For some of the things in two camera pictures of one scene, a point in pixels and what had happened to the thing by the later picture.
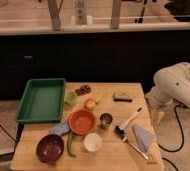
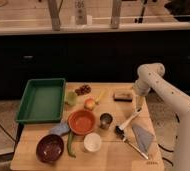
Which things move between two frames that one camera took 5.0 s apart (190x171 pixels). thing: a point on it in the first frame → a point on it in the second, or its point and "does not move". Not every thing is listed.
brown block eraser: x=122 y=97 does not move
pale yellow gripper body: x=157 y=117 → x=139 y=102
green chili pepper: x=70 y=144 does not move
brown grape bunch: x=84 y=89 does not move
